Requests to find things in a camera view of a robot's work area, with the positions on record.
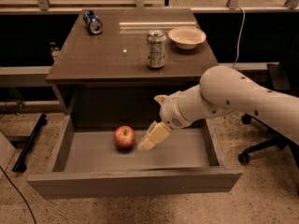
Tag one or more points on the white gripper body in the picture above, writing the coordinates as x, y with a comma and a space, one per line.
172, 110

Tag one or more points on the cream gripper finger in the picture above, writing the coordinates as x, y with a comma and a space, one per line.
156, 133
160, 99

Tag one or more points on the red apple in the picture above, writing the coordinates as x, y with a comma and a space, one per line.
124, 137

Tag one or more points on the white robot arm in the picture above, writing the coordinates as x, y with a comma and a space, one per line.
222, 90

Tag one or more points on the grey cabinet counter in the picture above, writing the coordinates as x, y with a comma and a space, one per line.
120, 52

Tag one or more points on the grey open drawer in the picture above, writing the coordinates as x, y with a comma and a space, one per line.
85, 161

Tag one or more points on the green silver upright can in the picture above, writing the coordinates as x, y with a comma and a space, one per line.
156, 48

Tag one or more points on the white paper bowl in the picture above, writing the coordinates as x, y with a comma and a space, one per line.
187, 37

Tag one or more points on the blue soda can lying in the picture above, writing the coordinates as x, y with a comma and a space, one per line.
93, 23

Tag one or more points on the black office chair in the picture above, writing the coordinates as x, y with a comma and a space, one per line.
281, 114

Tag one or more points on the black bar on floor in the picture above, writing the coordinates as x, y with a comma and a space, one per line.
20, 165

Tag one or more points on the metal window railing frame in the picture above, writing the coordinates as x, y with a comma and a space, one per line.
140, 0

